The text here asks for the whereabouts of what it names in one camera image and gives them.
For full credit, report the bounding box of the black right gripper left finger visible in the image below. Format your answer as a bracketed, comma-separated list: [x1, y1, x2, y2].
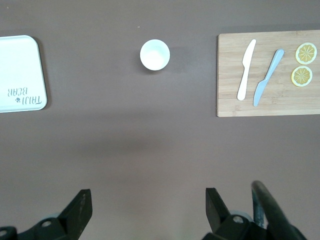
[0, 188, 93, 240]

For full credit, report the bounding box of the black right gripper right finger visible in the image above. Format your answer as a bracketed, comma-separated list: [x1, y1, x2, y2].
[201, 187, 271, 240]

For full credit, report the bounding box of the white plastic cup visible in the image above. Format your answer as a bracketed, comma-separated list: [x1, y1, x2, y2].
[139, 39, 171, 71]

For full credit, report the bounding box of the white tray with bear print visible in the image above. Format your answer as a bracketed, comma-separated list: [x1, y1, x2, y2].
[0, 34, 48, 114]

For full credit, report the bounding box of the brown table cover mat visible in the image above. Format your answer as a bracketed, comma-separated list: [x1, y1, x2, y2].
[0, 0, 320, 240]

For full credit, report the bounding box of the wooden cutting board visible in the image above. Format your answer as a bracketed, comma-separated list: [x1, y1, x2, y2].
[216, 29, 320, 118]

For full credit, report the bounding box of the white plastic knife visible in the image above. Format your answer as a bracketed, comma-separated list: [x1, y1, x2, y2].
[236, 39, 257, 101]

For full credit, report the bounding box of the light blue plastic knife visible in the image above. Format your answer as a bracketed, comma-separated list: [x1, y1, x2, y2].
[253, 48, 285, 108]

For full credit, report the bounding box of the yellow lemon slice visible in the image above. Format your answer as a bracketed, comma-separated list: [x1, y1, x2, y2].
[290, 65, 313, 88]
[295, 42, 318, 65]

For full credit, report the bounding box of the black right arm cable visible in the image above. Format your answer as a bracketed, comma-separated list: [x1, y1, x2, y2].
[251, 180, 308, 240]

